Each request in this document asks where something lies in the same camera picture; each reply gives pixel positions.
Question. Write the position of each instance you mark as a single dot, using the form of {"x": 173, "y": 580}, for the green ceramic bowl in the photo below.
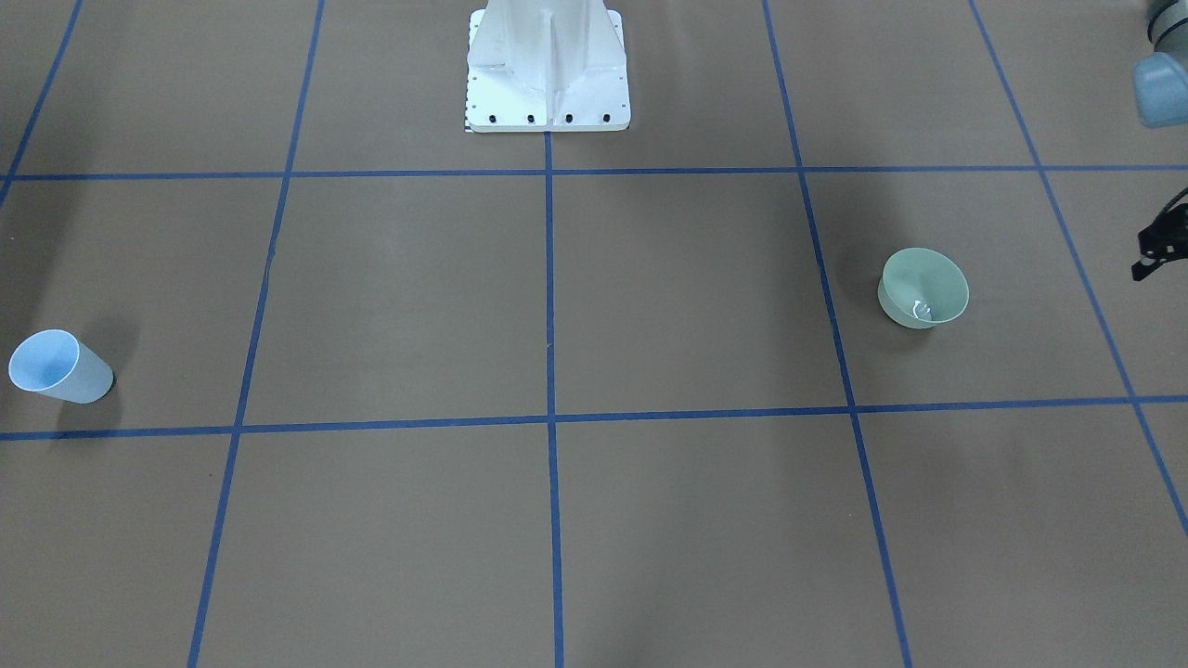
{"x": 920, "y": 288}

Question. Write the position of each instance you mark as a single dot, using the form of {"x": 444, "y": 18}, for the light blue plastic cup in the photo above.
{"x": 58, "y": 365}

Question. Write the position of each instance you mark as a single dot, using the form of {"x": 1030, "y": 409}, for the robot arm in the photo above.
{"x": 1160, "y": 79}

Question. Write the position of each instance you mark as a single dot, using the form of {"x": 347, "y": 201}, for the white central pillar base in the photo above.
{"x": 546, "y": 67}

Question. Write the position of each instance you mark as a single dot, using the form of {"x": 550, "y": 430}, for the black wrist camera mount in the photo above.
{"x": 1164, "y": 240}

